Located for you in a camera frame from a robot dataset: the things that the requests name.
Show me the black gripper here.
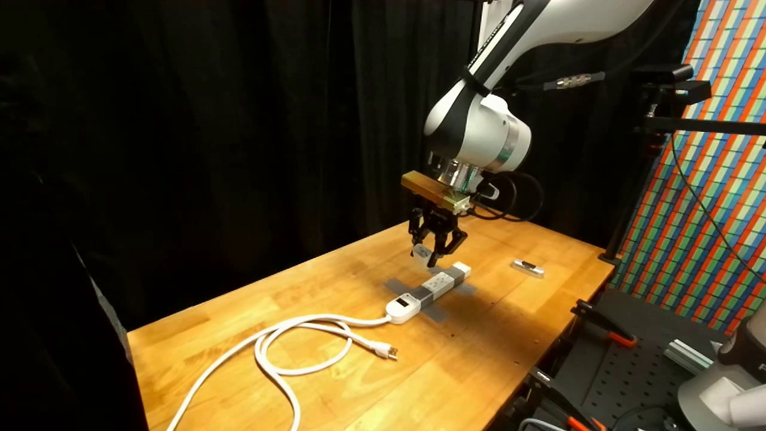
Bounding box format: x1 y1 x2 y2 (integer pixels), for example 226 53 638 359
408 209 468 268

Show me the white charger head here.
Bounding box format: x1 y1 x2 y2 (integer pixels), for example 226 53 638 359
411 245 434 267

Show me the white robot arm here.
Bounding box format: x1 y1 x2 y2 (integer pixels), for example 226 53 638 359
402 0 653 268

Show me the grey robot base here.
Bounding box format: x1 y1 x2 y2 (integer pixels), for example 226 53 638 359
675 306 766 431

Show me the white power strip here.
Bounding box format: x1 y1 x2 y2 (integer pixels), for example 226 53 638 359
386 264 471 324

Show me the small silver metal piece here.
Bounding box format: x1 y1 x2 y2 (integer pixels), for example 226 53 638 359
510 259 547 279

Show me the black perforated side table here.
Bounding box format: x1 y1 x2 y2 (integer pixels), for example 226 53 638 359
541 291 723 431

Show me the colourful checkered board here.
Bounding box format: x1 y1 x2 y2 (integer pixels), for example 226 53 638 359
613 0 766 332

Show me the black curtain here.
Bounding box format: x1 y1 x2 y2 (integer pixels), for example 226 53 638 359
0 0 705 431

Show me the grey duct tape strip near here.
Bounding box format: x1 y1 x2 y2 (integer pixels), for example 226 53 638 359
434 273 475 299

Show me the grey duct tape strip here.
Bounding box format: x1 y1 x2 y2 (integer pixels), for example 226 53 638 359
386 280 437 324
434 273 475 299

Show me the grey duct tape strip far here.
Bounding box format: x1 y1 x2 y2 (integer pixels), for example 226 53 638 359
386 280 437 324

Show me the white power cord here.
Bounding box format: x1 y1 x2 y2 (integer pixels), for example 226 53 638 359
165 311 401 431

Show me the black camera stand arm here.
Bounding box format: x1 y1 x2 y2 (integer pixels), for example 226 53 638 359
602 65 766 264

